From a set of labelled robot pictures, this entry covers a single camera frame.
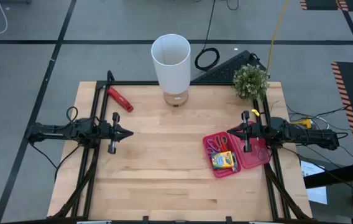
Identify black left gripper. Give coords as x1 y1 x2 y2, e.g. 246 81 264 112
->
97 113 134 155

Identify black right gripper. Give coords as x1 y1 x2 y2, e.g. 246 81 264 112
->
227 111 270 153

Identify red handled scissors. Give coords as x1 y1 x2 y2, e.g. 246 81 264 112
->
215 134 229 152

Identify pink plastic pencil case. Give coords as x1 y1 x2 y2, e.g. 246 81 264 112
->
203 120 272 179

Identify purple handled scissors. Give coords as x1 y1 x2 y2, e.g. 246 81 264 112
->
206 139 218 156

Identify yellow green crayon box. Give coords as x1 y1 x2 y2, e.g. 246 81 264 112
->
211 150 235 170

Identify red stapler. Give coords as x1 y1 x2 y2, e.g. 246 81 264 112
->
106 87 134 113

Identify small potted green plant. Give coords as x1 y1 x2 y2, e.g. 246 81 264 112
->
232 63 270 101

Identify black keyboard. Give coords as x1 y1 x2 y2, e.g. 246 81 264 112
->
191 49 269 85

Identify yellow power plug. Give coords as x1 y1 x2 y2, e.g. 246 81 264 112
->
294 119 313 131

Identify white lamp wooden base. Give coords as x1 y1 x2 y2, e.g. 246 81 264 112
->
150 33 192 108

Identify white paper sheet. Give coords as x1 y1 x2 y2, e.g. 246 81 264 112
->
300 160 328 205

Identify black metal stand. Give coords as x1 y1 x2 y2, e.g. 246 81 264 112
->
303 90 353 224

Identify white cable loop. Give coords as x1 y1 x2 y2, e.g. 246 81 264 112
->
302 116 330 138

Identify coiled black cable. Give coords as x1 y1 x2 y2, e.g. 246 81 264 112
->
194 0 221 72

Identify yellow cable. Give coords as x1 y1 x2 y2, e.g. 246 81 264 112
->
265 0 290 75

